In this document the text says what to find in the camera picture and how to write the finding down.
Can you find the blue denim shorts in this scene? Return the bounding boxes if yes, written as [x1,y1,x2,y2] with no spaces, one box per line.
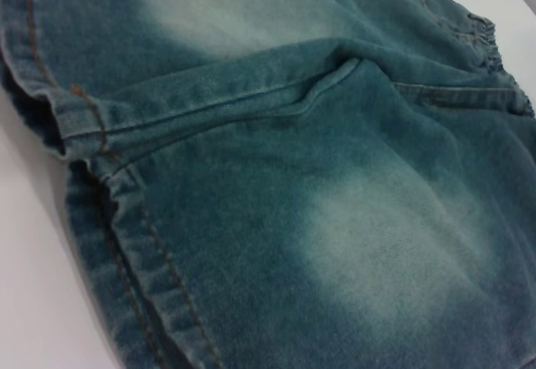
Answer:
[0,0,536,369]

